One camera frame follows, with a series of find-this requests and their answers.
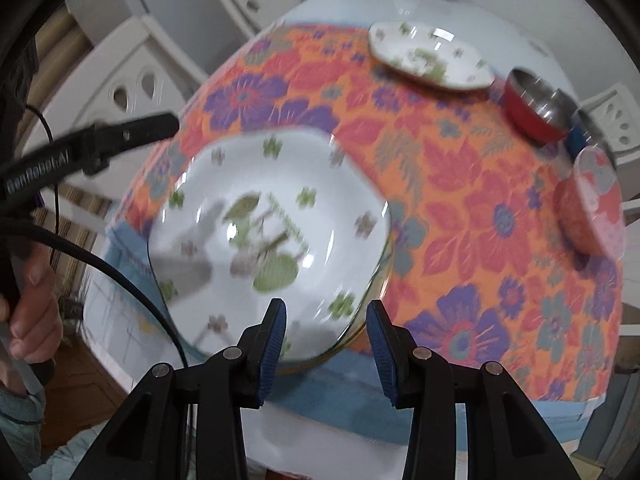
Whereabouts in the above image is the orange floral tablecloth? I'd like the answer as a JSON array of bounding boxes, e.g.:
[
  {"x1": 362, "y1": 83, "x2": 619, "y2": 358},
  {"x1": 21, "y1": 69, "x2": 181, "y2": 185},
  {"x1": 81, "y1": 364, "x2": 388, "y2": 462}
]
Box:
[{"x1": 122, "y1": 22, "x2": 623, "y2": 403}]

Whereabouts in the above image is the small white floral plate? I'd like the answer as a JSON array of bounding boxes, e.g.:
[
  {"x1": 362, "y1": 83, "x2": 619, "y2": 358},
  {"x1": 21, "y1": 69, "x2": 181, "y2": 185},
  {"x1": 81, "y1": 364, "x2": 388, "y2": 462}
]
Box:
[{"x1": 368, "y1": 21, "x2": 496, "y2": 92}]

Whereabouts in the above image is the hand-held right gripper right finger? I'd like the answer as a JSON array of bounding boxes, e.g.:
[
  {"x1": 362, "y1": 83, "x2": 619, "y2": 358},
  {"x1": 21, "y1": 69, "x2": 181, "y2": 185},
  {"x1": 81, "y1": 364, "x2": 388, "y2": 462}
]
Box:
[{"x1": 366, "y1": 300, "x2": 576, "y2": 480}]

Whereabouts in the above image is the blue steel bowl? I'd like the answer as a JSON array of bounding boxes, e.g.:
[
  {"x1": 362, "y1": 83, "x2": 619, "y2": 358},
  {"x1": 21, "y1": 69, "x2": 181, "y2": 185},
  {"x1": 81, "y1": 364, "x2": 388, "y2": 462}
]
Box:
[{"x1": 567, "y1": 107, "x2": 618, "y2": 161}]

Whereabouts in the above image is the person's left forearm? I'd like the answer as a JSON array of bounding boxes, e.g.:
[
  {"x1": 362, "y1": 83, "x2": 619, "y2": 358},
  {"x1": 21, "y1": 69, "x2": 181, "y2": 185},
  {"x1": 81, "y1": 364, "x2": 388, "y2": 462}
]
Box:
[{"x1": 0, "y1": 385, "x2": 48, "y2": 471}]

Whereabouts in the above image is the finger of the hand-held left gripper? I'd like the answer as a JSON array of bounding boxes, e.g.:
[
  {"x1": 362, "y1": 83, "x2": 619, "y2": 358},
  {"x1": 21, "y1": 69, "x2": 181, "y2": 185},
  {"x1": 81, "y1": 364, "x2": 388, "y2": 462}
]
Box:
[{"x1": 82, "y1": 113, "x2": 180, "y2": 176}]

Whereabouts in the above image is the red steel bowl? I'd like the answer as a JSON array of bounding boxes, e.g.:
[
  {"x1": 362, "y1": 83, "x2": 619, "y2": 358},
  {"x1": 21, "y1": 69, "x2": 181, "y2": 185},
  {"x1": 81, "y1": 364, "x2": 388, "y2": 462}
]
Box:
[{"x1": 502, "y1": 67, "x2": 581, "y2": 143}]

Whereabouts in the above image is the pale green clothing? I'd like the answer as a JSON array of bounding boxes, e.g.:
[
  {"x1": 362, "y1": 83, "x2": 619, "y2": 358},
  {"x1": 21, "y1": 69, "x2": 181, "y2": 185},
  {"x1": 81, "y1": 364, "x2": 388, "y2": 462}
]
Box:
[{"x1": 40, "y1": 417, "x2": 128, "y2": 480}]

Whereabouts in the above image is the person's left hand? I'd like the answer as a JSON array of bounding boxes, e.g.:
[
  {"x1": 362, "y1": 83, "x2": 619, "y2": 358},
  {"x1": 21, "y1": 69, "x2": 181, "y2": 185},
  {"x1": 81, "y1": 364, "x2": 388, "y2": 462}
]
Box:
[{"x1": 0, "y1": 245, "x2": 65, "y2": 361}]

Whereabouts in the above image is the thin black cable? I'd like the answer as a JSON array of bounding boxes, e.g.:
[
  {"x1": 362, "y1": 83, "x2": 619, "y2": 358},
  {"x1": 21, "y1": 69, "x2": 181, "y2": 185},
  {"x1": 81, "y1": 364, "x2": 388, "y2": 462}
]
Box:
[{"x1": 25, "y1": 104, "x2": 62, "y2": 241}]

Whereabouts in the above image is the red steel saucer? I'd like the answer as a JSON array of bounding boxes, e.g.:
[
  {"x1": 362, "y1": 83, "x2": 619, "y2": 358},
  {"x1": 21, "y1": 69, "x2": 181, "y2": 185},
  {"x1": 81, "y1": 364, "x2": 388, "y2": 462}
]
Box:
[{"x1": 555, "y1": 145, "x2": 627, "y2": 261}]

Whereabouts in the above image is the large white floral plate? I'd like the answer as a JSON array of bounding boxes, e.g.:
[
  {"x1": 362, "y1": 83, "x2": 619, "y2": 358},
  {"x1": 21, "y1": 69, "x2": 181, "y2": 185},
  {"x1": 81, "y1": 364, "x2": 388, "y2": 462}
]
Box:
[{"x1": 147, "y1": 127, "x2": 393, "y2": 376}]

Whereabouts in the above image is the thick black cable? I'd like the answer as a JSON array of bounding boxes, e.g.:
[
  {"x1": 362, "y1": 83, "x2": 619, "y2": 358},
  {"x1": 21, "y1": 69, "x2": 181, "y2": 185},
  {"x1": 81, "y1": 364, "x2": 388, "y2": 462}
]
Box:
[{"x1": 0, "y1": 217, "x2": 190, "y2": 368}]

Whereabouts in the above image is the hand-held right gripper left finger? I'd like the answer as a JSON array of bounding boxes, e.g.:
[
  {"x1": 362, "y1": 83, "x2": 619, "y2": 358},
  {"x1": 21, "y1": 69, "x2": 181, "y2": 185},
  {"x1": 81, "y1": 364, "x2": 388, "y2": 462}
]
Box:
[{"x1": 70, "y1": 298, "x2": 288, "y2": 480}]

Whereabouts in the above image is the striped woven mat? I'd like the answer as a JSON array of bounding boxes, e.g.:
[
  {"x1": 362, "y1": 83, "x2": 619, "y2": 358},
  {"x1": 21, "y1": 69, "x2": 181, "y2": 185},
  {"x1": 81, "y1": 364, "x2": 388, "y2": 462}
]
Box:
[{"x1": 30, "y1": 180, "x2": 116, "y2": 281}]

